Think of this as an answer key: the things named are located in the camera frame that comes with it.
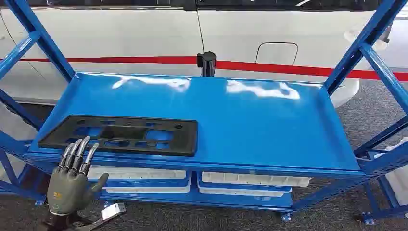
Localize black plastic cutout plate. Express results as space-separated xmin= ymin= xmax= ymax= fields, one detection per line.
xmin=38 ymin=115 xmax=199 ymax=157

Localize red barrier belt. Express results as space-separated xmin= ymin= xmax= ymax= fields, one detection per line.
xmin=0 ymin=56 xmax=408 ymax=82

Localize black stanchion post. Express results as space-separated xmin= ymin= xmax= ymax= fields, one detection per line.
xmin=196 ymin=51 xmax=217 ymax=78

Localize low white plastic bin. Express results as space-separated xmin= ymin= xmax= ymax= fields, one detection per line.
xmin=198 ymin=186 xmax=284 ymax=198
xmin=103 ymin=185 xmax=191 ymax=194

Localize tall white plastic bin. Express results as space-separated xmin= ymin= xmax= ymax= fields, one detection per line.
xmin=88 ymin=166 xmax=187 ymax=181
xmin=201 ymin=171 xmax=312 ymax=188

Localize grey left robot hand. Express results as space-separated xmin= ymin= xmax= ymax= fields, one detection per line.
xmin=47 ymin=136 xmax=109 ymax=216

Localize white plastic crate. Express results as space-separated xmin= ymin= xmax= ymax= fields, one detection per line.
xmin=384 ymin=167 xmax=408 ymax=206
xmin=373 ymin=136 xmax=408 ymax=160

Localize blue rack with blue bins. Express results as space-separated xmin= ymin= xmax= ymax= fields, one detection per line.
xmin=0 ymin=0 xmax=408 ymax=224

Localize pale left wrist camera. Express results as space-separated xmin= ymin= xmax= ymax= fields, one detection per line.
xmin=95 ymin=202 xmax=127 ymax=224

